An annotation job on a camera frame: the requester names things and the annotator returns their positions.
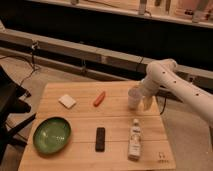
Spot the orange carrot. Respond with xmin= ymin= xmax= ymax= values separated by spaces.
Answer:
xmin=93 ymin=91 xmax=106 ymax=107

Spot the black remote control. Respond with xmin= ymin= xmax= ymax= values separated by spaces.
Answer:
xmin=95 ymin=127 xmax=105 ymax=152

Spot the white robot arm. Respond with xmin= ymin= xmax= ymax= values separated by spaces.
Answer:
xmin=139 ymin=59 xmax=213 ymax=128

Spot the black cable on floor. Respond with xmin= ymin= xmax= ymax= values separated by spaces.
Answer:
xmin=0 ymin=42 xmax=43 ymax=88

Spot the white sponge block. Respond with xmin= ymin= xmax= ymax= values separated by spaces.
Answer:
xmin=58 ymin=94 xmax=76 ymax=109

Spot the black office chair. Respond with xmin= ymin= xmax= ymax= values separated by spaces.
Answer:
xmin=0 ymin=65 xmax=35 ymax=164

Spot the green ceramic bowl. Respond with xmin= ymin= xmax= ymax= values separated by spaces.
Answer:
xmin=33 ymin=117 xmax=72 ymax=155

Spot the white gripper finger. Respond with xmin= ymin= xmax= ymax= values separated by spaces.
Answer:
xmin=143 ymin=96 xmax=153 ymax=110

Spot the white plastic bottle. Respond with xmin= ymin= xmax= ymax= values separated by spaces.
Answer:
xmin=128 ymin=119 xmax=141 ymax=160

